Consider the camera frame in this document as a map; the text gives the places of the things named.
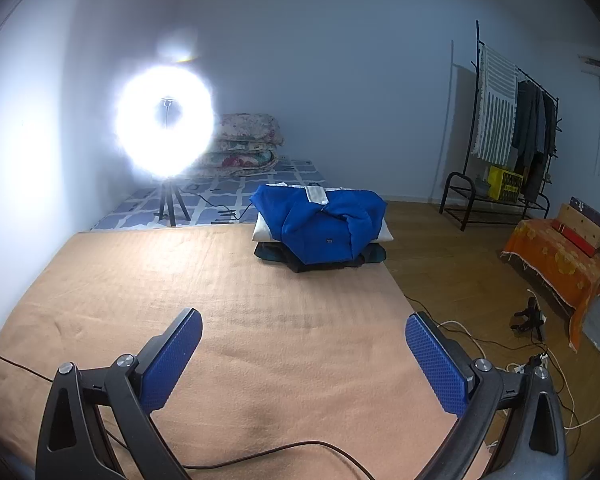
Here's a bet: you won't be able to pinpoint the white cable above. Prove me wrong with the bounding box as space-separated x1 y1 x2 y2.
440 290 600 448

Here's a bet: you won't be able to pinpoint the white and blue jacket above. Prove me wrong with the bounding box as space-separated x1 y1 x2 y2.
250 183 395 266

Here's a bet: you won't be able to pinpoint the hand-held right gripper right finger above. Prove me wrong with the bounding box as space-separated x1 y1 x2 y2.
405 311 570 480

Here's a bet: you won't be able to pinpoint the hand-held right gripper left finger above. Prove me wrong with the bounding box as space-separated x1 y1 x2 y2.
35 307 204 480

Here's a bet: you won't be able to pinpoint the white board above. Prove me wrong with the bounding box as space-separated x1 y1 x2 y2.
436 39 481 203

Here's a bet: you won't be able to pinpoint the blue patterned mat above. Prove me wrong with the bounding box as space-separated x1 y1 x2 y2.
90 155 326 233

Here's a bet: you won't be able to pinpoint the striped towel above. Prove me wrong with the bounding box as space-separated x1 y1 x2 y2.
472 42 521 166

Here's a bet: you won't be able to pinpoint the cardboard box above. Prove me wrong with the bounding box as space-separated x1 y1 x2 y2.
554 196 600 251

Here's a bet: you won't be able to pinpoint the power strip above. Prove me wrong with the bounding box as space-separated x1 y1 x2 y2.
507 355 548 376

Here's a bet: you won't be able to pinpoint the small black tripod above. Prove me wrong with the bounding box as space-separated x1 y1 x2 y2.
511 296 547 343

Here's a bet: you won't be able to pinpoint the dark hanging clothes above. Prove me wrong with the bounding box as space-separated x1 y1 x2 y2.
510 79 558 203

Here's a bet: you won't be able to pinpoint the yellow crate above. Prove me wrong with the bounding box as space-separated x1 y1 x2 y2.
486 165 525 201

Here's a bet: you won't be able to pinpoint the ring light on tripod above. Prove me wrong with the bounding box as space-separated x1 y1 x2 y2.
111 35 220 228

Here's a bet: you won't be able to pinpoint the red box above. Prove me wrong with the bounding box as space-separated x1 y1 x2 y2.
555 220 600 257

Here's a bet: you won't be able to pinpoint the folded floral quilt stack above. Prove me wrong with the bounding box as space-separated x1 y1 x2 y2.
190 112 282 177

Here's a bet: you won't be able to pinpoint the black clothes rack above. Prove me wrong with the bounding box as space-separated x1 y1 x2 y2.
440 20 563 233

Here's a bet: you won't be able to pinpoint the tan blanket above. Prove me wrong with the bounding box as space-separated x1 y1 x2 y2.
0 222 486 480

